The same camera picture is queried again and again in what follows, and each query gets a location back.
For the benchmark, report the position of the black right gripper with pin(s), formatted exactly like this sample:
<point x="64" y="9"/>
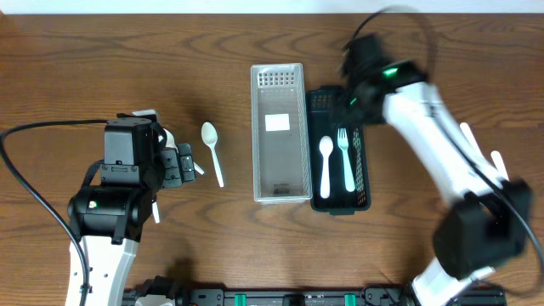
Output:
<point x="344" y="112"/>

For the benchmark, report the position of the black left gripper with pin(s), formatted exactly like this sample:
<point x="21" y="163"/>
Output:
<point x="171" y="166"/>

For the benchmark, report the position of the white plastic spoon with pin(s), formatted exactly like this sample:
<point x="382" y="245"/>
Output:
<point x="325" y="148"/>
<point x="156" y="212"/>
<point x="209" y="137"/>
<point x="170" y="143"/>

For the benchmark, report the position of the white plastic fork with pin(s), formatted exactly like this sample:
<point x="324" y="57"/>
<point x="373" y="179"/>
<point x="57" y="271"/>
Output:
<point x="343" y="145"/>
<point x="496" y="157"/>
<point x="468" y="134"/>

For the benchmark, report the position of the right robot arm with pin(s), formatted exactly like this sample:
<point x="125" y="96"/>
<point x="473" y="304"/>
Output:
<point x="488" y="220"/>

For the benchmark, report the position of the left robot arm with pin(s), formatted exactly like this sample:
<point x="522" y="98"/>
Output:
<point x="117" y="196"/>

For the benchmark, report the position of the black plastic basket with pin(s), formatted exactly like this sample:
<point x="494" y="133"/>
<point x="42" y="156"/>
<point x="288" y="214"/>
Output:
<point x="340" y="202"/>

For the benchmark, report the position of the white label sticker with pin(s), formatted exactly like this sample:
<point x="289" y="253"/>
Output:
<point x="277" y="122"/>

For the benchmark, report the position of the clear white plastic basket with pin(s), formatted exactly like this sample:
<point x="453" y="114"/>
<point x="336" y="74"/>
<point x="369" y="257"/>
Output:
<point x="281" y="165"/>

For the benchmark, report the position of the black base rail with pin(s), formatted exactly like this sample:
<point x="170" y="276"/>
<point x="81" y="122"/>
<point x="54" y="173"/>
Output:
<point x="165" y="291"/>

